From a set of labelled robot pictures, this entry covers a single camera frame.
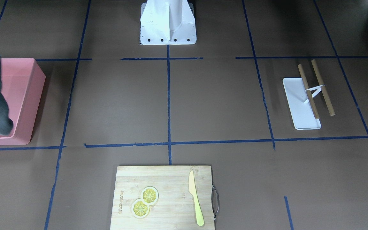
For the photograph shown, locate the lemon slice near board edge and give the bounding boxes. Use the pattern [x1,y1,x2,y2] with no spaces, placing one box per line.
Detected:
[141,186,159,206]

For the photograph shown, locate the lemon slice near board centre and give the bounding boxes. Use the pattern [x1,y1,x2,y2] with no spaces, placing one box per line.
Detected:
[131,199,150,219]

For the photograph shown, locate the white tray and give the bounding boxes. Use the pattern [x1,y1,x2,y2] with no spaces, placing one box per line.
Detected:
[282,78,321,130]

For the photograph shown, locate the yellow plastic knife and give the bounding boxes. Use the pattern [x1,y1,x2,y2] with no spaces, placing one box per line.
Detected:
[188,171,204,226]

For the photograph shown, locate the bamboo cutting board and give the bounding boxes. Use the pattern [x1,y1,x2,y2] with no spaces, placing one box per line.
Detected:
[109,165,216,230]

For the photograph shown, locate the pink plastic bin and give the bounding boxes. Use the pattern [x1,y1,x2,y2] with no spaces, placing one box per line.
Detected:
[0,58,46,145]

